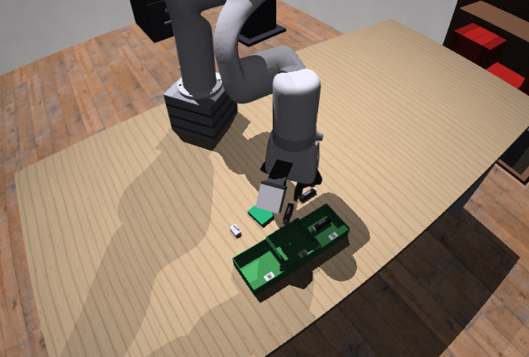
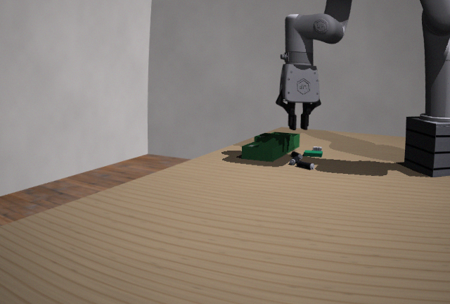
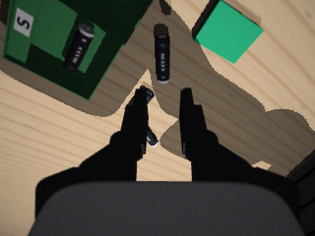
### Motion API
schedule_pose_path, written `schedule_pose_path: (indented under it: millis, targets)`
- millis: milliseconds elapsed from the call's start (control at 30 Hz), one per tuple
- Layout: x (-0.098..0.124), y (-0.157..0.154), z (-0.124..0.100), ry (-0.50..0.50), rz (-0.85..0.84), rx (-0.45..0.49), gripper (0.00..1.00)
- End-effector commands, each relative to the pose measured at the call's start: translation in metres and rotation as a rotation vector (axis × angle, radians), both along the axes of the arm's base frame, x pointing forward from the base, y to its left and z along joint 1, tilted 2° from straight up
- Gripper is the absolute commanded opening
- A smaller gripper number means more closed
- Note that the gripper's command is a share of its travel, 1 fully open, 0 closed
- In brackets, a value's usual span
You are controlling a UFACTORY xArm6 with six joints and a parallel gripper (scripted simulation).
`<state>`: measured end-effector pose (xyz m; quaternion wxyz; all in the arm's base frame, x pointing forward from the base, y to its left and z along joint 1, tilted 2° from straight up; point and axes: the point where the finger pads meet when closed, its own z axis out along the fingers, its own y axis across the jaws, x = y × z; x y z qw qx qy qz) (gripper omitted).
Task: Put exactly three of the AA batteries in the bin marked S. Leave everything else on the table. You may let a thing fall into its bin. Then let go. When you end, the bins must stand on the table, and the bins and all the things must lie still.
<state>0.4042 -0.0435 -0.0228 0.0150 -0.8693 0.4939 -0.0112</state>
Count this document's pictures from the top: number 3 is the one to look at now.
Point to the green bins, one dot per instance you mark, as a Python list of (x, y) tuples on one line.
[(113, 22)]

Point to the black aa battery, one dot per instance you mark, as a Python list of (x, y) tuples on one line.
[(151, 139), (150, 94), (163, 57), (78, 48)]

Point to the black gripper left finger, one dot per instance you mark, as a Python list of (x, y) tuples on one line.
[(115, 162)]

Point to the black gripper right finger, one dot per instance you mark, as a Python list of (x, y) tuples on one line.
[(211, 161)]

